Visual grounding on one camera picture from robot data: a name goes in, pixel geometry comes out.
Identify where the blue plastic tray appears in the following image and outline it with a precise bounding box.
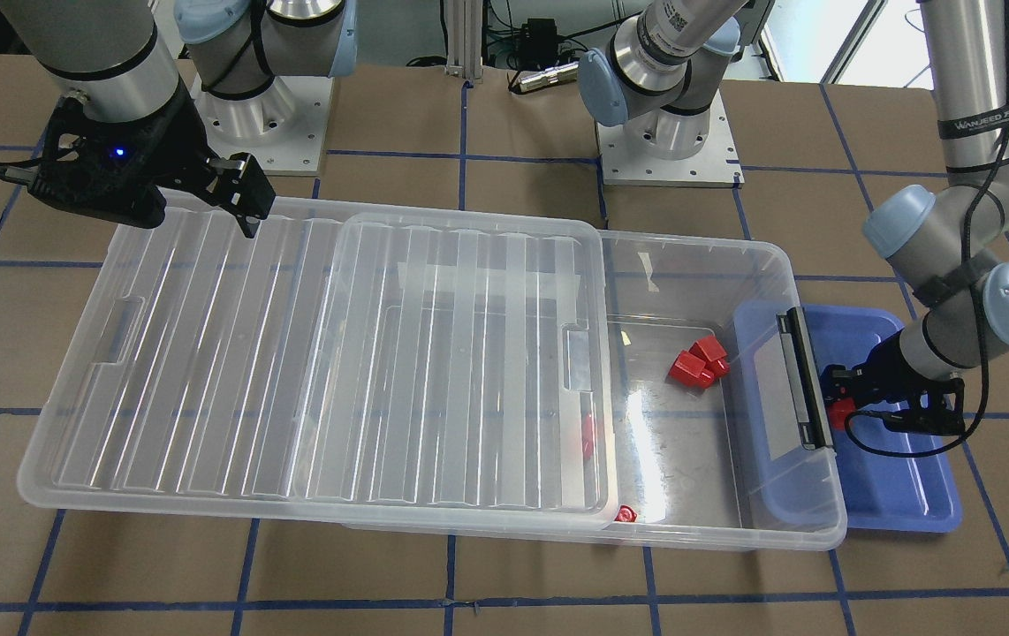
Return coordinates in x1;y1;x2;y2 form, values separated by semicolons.
733;300;962;533

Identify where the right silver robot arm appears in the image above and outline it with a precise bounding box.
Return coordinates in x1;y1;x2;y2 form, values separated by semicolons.
0;1;358;238

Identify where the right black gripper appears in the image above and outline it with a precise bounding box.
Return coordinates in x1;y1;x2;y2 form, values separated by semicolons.
27;84;276;240

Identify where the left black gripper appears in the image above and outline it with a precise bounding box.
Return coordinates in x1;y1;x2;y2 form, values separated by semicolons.
823;341;966;435

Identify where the clear plastic storage box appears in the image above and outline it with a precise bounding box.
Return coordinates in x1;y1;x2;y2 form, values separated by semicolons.
341;228;848;553

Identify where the clear plastic box lid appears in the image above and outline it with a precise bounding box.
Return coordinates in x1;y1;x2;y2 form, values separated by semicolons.
17;196;620;538

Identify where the black box latch handle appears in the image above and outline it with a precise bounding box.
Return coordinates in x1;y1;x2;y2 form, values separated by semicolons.
777;306;833;451

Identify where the red block in box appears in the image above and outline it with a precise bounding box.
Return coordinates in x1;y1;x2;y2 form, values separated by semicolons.
579;413;597;462
667;351;717;390
614;504;638;524
688;335;731;378

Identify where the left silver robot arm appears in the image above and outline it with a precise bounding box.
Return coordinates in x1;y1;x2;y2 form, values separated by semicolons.
579;1;1009;437

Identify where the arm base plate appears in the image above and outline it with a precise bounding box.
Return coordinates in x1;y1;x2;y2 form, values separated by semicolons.
595;92;746;188
190;76;335;177

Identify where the red block from tray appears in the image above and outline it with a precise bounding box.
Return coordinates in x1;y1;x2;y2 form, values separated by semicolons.
826;397;859;432

